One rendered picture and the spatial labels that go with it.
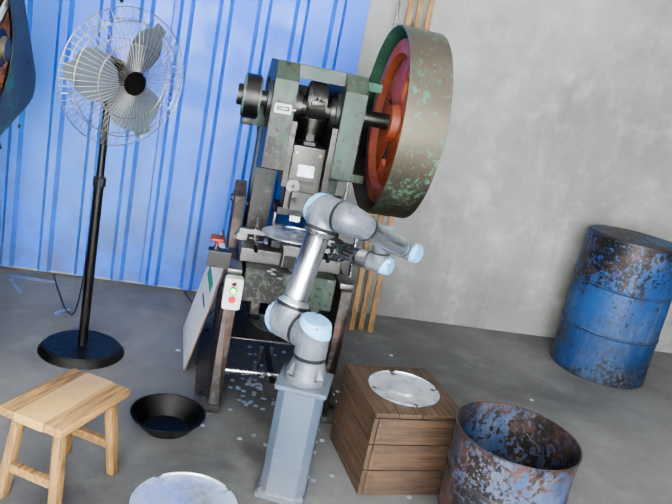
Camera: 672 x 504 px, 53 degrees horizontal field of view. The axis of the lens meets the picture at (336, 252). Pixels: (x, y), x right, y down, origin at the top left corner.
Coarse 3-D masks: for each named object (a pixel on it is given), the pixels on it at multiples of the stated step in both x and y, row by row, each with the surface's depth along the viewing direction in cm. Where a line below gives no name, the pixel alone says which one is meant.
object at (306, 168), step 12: (300, 144) 293; (312, 144) 294; (300, 156) 290; (312, 156) 291; (324, 156) 292; (300, 168) 292; (312, 168) 292; (288, 180) 292; (300, 180) 293; (312, 180) 294; (288, 192) 294; (300, 192) 292; (312, 192) 296; (288, 204) 294; (300, 204) 293
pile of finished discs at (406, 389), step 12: (384, 372) 282; (396, 372) 285; (372, 384) 269; (384, 384) 271; (396, 384) 272; (408, 384) 274; (420, 384) 278; (384, 396) 261; (396, 396) 263; (408, 396) 265; (420, 396) 267; (432, 396) 269
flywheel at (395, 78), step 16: (400, 48) 296; (400, 64) 306; (384, 80) 319; (400, 80) 302; (384, 96) 324; (400, 96) 298; (384, 112) 323; (400, 112) 293; (368, 128) 335; (400, 128) 291; (368, 144) 330; (384, 144) 314; (368, 160) 326; (384, 160) 315; (368, 176) 321; (384, 176) 305; (368, 192) 316
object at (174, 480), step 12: (156, 480) 192; (168, 480) 193; (180, 480) 194; (192, 480) 195; (204, 480) 196; (216, 480) 196; (144, 492) 186; (156, 492) 187; (168, 492) 188; (180, 492) 188; (192, 492) 189; (204, 492) 191; (216, 492) 192; (228, 492) 193
